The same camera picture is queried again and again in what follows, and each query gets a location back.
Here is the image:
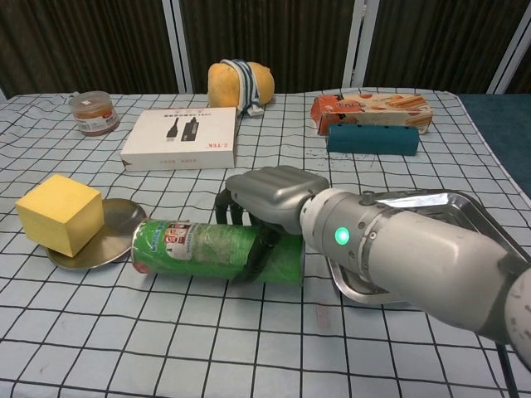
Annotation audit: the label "teal block with holes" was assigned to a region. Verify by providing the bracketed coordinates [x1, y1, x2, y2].
[326, 123, 419, 158]

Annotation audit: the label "white flat product box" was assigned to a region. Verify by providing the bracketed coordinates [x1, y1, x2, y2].
[119, 107, 241, 172]

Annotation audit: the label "rectangular steel tray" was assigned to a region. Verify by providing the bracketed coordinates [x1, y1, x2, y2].
[327, 188, 531, 308]

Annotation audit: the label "yellow foam cube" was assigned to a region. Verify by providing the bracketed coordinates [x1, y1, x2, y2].
[15, 174, 105, 259]

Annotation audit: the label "dark blue padded table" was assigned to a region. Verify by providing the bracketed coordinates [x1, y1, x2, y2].
[455, 93, 531, 200]

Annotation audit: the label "green chips can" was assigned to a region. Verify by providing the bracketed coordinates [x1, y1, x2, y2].
[130, 218, 307, 288]

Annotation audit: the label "brown folding screen white frames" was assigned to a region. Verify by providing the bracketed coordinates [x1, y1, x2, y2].
[0, 0, 531, 100]

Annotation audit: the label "orange egg roll snack box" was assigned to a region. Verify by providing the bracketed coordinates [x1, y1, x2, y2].
[310, 93, 434, 136]

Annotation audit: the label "white checkered tablecloth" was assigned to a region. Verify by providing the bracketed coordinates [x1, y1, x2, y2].
[0, 87, 531, 398]

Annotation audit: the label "clear jar orange contents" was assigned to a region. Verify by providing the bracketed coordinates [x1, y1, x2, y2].
[68, 90, 120, 137]

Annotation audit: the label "round steel plate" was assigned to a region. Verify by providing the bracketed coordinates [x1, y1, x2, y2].
[46, 197, 149, 270]

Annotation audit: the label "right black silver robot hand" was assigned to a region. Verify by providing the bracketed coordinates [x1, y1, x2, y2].
[214, 164, 331, 285]

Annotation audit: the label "yellow plush toy striped cloth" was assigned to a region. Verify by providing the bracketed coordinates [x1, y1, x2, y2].
[207, 59, 276, 119]

